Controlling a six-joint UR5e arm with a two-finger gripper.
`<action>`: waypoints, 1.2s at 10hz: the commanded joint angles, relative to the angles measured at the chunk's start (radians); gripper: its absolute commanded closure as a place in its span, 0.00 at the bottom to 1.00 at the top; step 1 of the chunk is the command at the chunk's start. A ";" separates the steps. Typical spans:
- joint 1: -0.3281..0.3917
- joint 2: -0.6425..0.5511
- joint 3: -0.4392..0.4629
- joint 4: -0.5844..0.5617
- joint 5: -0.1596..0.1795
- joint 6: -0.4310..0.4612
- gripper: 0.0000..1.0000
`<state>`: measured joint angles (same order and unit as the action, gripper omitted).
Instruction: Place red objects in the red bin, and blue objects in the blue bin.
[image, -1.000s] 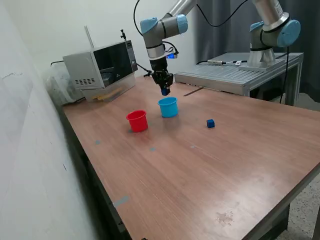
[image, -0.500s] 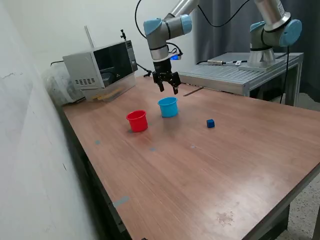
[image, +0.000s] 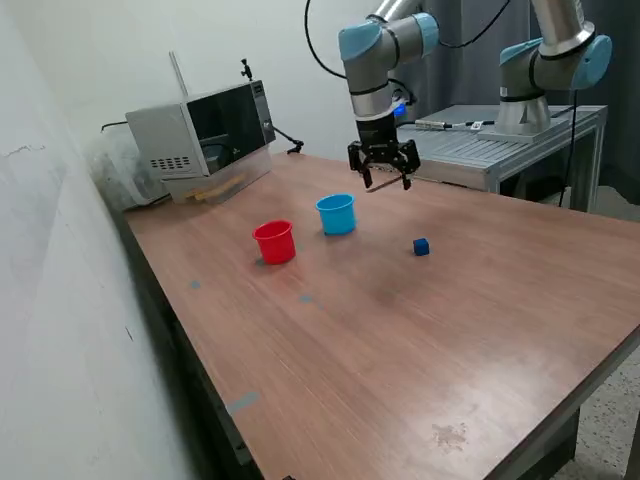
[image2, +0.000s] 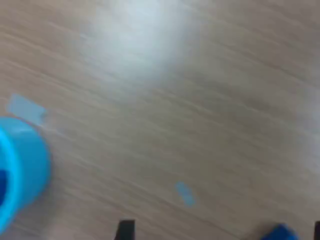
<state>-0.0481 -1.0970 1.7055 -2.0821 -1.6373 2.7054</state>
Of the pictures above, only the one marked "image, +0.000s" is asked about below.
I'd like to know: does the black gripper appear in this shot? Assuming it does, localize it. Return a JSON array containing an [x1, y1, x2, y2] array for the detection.
[[347, 113, 421, 191]]

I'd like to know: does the light blue plastic bin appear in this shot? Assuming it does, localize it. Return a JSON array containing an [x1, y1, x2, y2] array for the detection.
[[314, 193, 359, 237]]

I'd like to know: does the metal side table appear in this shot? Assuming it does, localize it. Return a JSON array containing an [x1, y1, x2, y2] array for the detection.
[[348, 103, 609, 214]]

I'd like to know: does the dark grey curtain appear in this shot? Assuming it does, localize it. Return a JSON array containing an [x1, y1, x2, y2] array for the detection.
[[387, 0, 640, 206]]

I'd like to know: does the red plastic cup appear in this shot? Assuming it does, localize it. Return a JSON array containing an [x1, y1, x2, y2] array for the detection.
[[251, 219, 296, 266]]

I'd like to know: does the clear plastic storage box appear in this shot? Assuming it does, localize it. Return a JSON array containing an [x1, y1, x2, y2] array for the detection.
[[162, 144, 274, 205]]

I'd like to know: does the aluminium robot mounting plate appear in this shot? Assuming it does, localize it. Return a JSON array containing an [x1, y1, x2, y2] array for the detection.
[[477, 118, 571, 145]]

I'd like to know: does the light wooden stick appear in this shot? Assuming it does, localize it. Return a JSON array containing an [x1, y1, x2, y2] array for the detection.
[[187, 174, 247, 202]]

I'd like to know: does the silver microwave oven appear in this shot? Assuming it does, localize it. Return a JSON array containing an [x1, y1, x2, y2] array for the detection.
[[124, 79, 277, 177]]

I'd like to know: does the thin white rod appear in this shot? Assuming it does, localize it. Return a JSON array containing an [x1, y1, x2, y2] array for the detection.
[[168, 49, 190, 99]]

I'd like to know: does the translucent plastic bag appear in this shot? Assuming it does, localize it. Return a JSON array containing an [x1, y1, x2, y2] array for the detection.
[[84, 132, 171, 214]]

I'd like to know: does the long grey blue tape strip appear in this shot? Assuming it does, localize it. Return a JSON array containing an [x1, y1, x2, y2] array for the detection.
[[225, 391, 260, 416]]

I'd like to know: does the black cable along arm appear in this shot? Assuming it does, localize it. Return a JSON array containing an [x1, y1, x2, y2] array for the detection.
[[302, 0, 512, 80]]

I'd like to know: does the thick black base cable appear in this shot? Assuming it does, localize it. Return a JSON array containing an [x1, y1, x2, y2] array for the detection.
[[559, 88, 584, 209]]

